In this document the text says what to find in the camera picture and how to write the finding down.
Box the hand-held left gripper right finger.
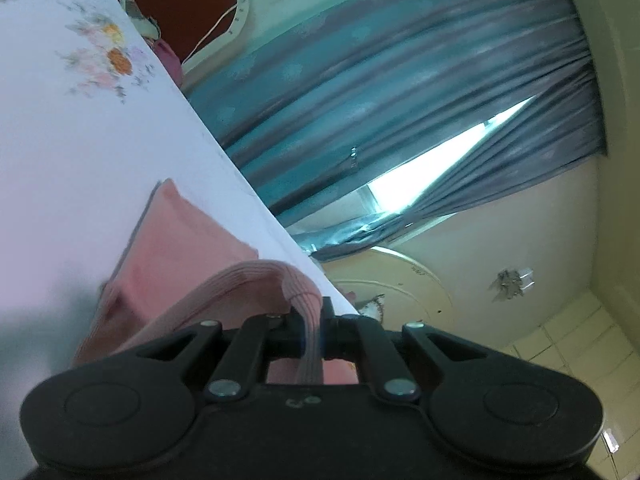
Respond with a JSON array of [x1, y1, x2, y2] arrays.
[[320, 297, 493, 404]]

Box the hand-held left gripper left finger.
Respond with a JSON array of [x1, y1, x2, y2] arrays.
[[135, 310, 306, 402]]

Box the pink long-sleeved sweater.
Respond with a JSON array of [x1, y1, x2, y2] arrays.
[[72, 178, 361, 386]]

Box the small patterned pillow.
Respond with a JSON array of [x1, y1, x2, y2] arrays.
[[357, 294, 386, 322]]

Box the cream round headboard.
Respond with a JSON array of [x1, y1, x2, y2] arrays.
[[320, 246, 453, 341]]

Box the bright window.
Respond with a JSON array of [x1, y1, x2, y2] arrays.
[[367, 97, 531, 211]]

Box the tied blue curtain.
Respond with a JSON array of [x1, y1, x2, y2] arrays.
[[295, 95, 608, 262]]

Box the wide blue curtain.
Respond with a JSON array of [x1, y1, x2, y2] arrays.
[[187, 0, 601, 226]]

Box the red heart-shaped headboard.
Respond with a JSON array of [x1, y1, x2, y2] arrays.
[[102, 0, 251, 81]]

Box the wall lamp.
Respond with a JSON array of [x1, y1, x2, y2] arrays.
[[495, 266, 536, 302]]

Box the white cable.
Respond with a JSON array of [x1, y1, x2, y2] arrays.
[[181, 2, 239, 67]]

